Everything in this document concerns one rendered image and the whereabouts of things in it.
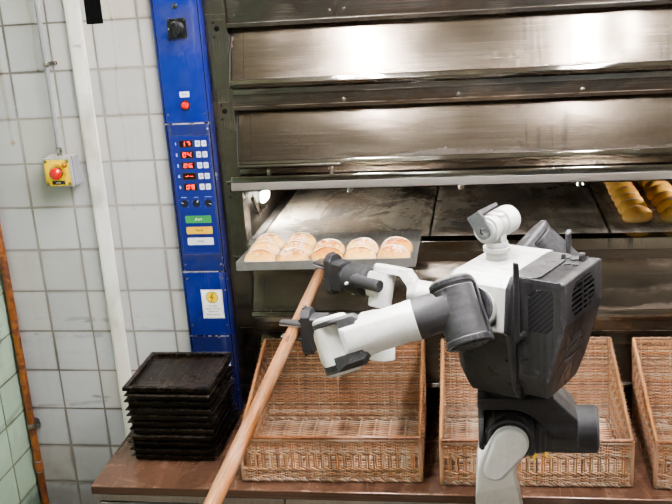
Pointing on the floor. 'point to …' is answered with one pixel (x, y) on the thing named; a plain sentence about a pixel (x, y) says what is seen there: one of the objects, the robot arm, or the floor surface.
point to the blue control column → (186, 79)
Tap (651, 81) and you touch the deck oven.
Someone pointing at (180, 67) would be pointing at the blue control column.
